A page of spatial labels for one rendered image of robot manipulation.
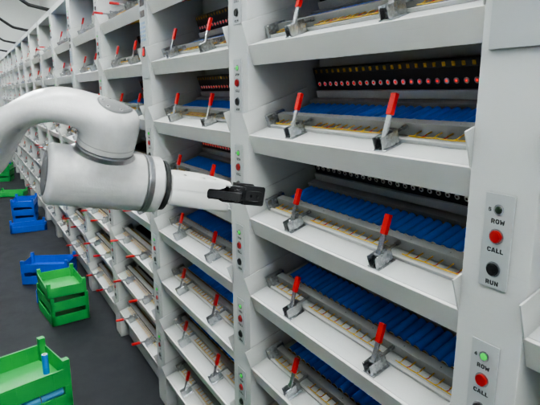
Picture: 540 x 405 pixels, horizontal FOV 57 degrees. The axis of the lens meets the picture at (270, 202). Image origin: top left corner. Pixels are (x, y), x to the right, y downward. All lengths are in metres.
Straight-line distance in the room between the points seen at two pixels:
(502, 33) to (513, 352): 0.39
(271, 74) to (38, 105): 0.64
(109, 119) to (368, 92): 0.59
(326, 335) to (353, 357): 0.09
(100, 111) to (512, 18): 0.51
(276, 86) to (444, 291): 0.64
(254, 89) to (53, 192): 0.61
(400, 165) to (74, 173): 0.47
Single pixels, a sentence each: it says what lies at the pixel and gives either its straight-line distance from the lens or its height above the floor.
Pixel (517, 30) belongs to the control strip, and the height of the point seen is 1.30.
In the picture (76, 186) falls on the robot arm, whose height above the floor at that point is 1.11.
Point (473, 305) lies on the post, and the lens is 0.73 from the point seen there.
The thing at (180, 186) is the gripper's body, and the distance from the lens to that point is 0.73.
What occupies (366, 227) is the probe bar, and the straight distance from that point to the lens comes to 0.95.
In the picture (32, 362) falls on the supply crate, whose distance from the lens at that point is 1.80.
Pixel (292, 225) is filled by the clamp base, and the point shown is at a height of 0.95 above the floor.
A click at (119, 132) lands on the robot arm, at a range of 0.68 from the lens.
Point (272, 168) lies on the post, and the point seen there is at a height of 1.05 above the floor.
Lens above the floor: 1.23
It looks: 12 degrees down
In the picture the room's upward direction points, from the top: straight up
